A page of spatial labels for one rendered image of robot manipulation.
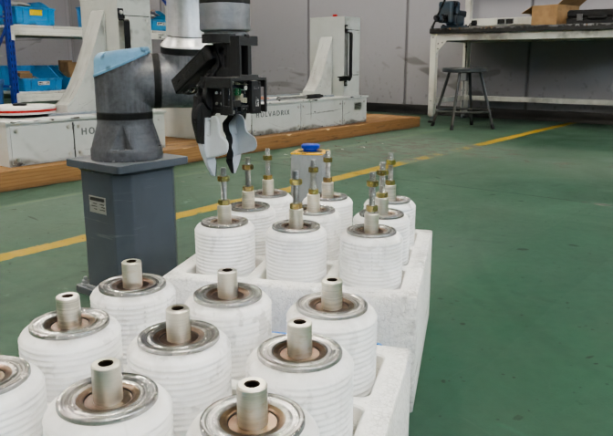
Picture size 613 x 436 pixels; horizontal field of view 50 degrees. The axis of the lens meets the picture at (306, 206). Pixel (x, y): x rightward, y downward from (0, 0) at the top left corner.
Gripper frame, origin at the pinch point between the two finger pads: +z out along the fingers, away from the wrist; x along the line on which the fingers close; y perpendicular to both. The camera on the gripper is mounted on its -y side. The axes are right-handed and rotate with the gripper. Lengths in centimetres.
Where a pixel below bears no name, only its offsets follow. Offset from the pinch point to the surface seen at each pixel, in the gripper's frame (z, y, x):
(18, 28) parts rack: -41, -462, 175
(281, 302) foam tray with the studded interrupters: 18.8, 14.5, -1.1
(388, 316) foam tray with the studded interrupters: 19.5, 28.3, 6.7
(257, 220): 10.5, -0.8, 8.5
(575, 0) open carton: -61, -127, 454
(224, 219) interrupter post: 8.3, 1.6, -0.7
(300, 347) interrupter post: 8, 43, -27
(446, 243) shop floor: 34, -14, 93
